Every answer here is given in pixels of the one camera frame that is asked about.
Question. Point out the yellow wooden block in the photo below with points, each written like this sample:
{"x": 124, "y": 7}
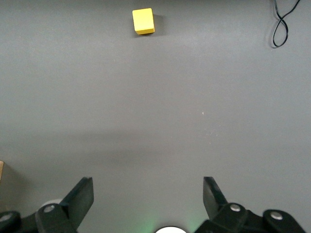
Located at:
{"x": 143, "y": 20}

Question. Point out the wooden drawer cabinet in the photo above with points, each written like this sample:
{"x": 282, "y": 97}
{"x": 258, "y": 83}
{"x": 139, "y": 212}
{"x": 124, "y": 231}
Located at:
{"x": 1, "y": 171}

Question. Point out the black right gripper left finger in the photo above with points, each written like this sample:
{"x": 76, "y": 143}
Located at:
{"x": 77, "y": 204}

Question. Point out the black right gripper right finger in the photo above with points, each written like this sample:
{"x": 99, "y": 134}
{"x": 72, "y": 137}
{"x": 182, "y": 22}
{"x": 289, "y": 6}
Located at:
{"x": 216, "y": 204}

